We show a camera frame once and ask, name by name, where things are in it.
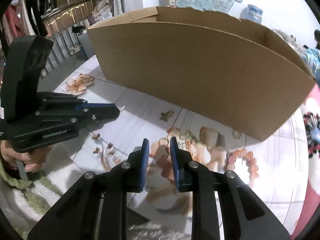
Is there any grey plastic bin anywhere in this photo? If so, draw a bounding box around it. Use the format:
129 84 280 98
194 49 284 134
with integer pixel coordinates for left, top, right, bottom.
79 31 99 59

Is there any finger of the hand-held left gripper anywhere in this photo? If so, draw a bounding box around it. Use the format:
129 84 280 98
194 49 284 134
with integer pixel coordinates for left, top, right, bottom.
35 106 120 130
37 93 118 112

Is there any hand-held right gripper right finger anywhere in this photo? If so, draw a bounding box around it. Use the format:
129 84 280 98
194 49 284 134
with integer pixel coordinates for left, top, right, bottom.
170 136 290 240

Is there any green plush trim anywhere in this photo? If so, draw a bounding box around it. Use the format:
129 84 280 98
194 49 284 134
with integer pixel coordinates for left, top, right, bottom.
15 175 65 240

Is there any person's left hand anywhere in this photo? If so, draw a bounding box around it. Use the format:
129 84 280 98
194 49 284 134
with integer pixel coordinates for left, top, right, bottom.
0 140 50 174

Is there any small gold trinket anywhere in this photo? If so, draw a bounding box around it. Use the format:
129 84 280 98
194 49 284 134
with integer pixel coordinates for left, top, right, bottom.
160 109 175 122

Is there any orange pink bead bracelet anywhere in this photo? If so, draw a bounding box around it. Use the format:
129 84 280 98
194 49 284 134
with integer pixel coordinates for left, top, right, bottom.
223 148 260 188

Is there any black hanging garment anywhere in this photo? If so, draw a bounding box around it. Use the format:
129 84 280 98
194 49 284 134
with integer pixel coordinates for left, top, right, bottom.
25 0 58 37

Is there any red hanging garment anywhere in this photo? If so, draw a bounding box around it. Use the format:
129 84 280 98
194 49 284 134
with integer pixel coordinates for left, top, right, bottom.
4 4 24 40

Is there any grey patterned cloth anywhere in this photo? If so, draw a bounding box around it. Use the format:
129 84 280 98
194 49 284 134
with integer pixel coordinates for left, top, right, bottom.
272 29 300 53

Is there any pale cloth pile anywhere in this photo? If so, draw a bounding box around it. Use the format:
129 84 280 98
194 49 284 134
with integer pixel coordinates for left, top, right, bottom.
92 0 115 24

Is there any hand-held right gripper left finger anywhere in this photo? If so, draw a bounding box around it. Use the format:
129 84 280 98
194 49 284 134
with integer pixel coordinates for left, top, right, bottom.
27 138 150 240

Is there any metal stair railing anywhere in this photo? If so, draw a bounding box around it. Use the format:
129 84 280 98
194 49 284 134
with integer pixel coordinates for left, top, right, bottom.
40 0 100 70

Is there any blue water jug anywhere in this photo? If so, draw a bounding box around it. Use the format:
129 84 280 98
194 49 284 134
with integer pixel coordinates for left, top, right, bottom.
240 4 263 24

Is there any brown cardboard box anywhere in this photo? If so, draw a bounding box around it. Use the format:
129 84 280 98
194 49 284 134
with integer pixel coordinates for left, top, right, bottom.
86 6 317 142

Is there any pink floral blanket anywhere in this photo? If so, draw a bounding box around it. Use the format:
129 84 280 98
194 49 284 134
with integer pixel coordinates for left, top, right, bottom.
290 85 320 240

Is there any blue printed quilt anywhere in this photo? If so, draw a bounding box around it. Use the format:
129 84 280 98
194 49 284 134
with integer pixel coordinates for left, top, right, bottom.
299 47 320 80

